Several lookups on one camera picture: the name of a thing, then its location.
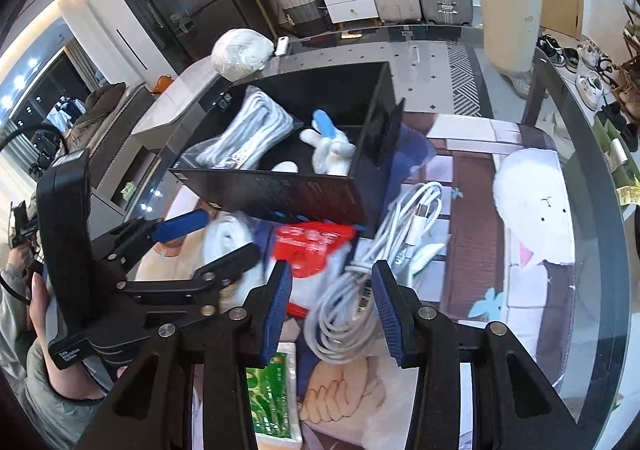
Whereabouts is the red white packet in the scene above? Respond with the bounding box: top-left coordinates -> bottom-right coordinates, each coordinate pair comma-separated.
274,222 -> 357,318

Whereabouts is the grey white striped pack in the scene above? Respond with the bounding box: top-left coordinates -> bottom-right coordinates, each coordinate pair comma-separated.
195,90 -> 293,171

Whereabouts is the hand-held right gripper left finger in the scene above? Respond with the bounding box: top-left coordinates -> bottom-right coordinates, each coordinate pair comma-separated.
75,260 -> 301,450

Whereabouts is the black storage box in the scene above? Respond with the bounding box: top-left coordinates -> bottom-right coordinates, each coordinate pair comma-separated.
169,61 -> 406,238

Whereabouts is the person's left hand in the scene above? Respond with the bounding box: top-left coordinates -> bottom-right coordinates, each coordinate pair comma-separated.
27,272 -> 131,403

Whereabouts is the white cable bundle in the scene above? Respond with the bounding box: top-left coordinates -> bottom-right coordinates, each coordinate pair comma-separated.
304,181 -> 443,363

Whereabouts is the white plastic bag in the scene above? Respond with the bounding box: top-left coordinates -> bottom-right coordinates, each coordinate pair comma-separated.
211,28 -> 275,81

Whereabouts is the woven basket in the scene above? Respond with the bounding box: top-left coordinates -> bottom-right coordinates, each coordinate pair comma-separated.
276,0 -> 323,26

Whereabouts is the green paper bag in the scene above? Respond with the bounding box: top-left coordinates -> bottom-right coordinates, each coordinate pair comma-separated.
592,120 -> 640,206

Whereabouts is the beige tumbler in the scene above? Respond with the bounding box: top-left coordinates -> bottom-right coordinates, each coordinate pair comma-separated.
476,0 -> 543,76

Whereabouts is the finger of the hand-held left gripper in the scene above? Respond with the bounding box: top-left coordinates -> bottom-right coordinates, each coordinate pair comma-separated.
125,244 -> 261,331
92,209 -> 210,276

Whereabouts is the white marble table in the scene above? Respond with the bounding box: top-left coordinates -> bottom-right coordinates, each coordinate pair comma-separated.
131,55 -> 231,137

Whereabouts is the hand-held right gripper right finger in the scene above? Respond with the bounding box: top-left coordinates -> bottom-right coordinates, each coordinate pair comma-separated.
371,260 -> 591,450

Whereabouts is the person's left forearm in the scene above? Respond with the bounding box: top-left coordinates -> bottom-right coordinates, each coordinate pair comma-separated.
0,250 -> 108,450

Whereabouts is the wooden shoe rack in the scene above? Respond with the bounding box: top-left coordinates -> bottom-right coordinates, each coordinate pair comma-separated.
620,0 -> 640,121

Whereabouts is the group of shoes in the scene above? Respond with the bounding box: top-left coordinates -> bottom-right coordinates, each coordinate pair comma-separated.
510,32 -> 640,151

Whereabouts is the white sachet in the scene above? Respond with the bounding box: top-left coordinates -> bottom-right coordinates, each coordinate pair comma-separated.
402,242 -> 446,283

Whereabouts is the white blue plush toy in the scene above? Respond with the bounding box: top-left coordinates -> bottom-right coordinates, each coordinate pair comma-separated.
272,109 -> 357,176

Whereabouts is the white foam wrap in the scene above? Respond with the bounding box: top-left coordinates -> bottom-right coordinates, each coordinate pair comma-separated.
202,212 -> 281,301

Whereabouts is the dark coat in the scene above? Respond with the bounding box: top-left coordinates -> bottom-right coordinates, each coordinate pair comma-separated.
65,82 -> 127,151

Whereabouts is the green white packet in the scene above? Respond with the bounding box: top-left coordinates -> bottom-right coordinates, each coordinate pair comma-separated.
244,342 -> 305,450

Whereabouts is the black white patterned rug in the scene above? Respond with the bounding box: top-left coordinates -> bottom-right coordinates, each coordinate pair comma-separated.
446,41 -> 484,118

